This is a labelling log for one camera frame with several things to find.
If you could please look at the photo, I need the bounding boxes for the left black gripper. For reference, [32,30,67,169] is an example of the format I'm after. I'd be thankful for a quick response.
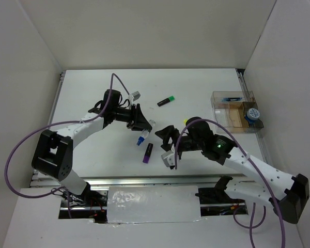
[112,103,152,132]

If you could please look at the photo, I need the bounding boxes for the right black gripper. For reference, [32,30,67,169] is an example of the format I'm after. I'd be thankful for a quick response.
[154,125,204,153]

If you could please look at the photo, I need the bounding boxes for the blue gel pen teal end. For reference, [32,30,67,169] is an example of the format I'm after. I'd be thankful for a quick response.
[222,97,243,102]

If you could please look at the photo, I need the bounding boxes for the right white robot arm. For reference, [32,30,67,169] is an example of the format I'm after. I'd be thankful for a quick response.
[156,117,309,224]

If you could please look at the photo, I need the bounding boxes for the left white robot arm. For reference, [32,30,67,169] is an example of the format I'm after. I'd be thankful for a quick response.
[32,89,154,206]

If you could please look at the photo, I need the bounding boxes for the purple black highlighter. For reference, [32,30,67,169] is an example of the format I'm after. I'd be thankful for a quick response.
[143,143,153,164]

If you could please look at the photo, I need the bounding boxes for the green black highlighter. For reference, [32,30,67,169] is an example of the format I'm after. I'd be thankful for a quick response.
[157,96,175,107]

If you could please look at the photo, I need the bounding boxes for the white taped front panel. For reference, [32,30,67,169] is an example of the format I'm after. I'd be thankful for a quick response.
[107,185,201,224]

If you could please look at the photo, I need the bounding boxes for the clear plastic organizer tray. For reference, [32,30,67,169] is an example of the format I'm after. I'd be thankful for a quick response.
[211,91,264,133]

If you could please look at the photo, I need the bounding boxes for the blue round tape dispenser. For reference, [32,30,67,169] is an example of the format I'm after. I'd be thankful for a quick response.
[245,108,260,123]

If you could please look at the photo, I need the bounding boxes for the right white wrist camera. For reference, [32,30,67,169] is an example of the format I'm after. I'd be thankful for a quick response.
[161,150,177,170]

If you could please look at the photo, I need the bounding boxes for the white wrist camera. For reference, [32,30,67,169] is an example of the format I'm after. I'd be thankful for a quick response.
[128,91,141,106]
[161,150,177,170]

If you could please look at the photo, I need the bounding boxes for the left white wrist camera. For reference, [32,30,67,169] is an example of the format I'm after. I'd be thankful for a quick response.
[128,91,141,106]

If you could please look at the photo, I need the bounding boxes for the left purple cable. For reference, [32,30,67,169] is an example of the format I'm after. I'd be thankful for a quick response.
[4,73,132,199]

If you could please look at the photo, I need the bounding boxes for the aluminium front rail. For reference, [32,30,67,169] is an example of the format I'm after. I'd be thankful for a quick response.
[29,174,247,188]

